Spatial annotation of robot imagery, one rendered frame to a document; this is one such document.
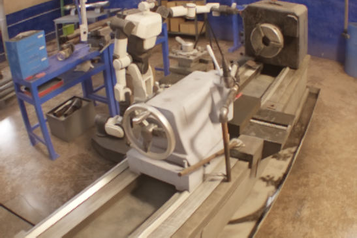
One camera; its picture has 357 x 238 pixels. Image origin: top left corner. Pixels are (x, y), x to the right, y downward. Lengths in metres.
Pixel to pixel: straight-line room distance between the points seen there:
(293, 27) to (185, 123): 1.41
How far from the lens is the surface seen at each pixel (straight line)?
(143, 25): 2.16
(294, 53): 2.43
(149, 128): 1.11
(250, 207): 1.74
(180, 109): 1.14
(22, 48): 2.85
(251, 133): 1.50
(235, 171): 1.33
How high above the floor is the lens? 1.68
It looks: 25 degrees down
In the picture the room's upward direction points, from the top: 4 degrees counter-clockwise
